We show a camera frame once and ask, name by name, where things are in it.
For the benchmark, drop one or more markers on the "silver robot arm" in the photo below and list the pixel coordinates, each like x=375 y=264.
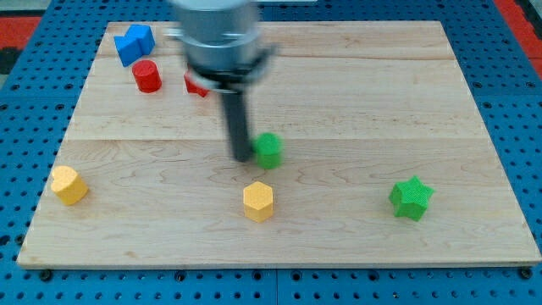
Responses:
x=225 y=53

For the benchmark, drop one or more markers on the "wooden board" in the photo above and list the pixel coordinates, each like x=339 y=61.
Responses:
x=359 y=106

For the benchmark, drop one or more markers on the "red cylinder block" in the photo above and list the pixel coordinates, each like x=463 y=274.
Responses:
x=147 y=76

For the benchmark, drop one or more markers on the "black pusher rod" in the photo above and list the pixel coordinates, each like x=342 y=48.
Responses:
x=234 y=107

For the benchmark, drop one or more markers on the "green cylinder block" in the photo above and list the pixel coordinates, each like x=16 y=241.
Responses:
x=268 y=148

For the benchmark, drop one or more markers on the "yellow hexagon block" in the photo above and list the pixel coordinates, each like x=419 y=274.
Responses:
x=258 y=201

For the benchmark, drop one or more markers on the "green star block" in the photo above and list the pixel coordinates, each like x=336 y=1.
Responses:
x=410 y=198

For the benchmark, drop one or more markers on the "red block behind arm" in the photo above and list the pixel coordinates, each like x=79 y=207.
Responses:
x=192 y=87

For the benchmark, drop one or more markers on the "blue angular block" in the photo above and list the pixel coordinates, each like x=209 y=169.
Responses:
x=137 y=41

